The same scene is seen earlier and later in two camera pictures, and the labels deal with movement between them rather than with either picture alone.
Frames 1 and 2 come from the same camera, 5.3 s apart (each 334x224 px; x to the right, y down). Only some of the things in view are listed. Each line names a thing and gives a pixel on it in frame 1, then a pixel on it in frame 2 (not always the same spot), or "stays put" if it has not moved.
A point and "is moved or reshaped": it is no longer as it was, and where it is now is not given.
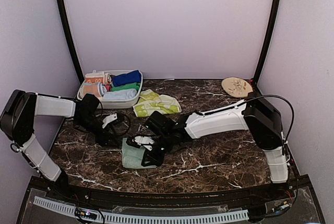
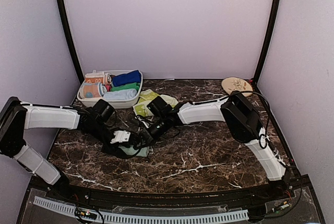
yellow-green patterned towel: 150,102 stays put
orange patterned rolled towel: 95,77 stays put
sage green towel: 132,156 is moved or reshaped
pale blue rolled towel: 122,94 stays put
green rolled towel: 128,86 stays put
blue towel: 133,77 stays put
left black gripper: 102,141 → 114,149
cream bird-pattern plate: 236,87 stays put
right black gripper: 155,161 → 145,136
